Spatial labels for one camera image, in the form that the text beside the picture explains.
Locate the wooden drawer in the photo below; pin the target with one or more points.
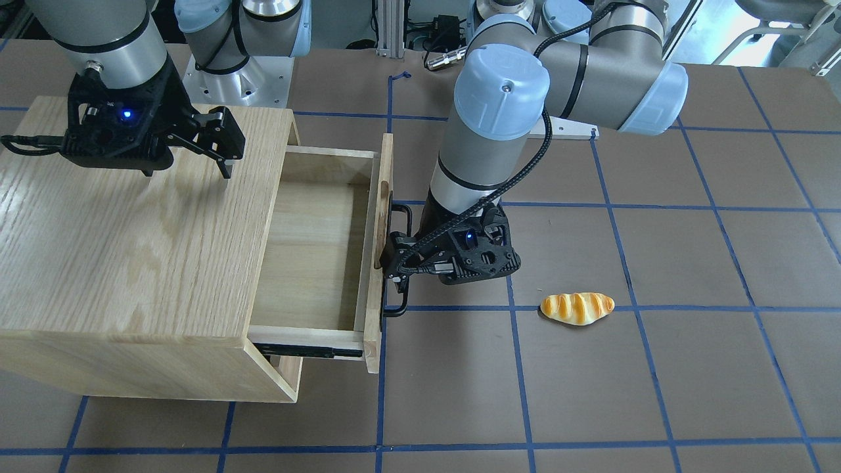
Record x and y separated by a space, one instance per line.
320 289

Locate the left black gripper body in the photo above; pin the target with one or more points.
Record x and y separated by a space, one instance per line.
434 215

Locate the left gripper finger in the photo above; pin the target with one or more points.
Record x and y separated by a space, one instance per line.
403 282

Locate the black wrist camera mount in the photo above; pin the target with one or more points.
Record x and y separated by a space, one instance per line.
111 128
477 249

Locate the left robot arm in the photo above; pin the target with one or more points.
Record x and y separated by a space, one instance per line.
609 72

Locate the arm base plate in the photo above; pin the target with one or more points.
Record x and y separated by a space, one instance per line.
563 129
264 82

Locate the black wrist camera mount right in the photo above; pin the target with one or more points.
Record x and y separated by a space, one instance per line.
111 128

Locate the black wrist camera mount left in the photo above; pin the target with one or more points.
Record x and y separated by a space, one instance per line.
477 249

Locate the toy bread roll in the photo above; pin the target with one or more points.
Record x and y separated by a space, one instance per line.
577 309

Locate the black drawer handle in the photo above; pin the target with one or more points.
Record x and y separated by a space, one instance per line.
390 254

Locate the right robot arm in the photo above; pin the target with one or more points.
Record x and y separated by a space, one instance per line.
124 39

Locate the wooden drawer cabinet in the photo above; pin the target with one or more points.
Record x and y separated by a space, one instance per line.
117 284

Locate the aluminium frame post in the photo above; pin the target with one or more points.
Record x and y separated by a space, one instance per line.
391 25

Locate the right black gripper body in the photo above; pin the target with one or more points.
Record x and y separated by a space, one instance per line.
176 112

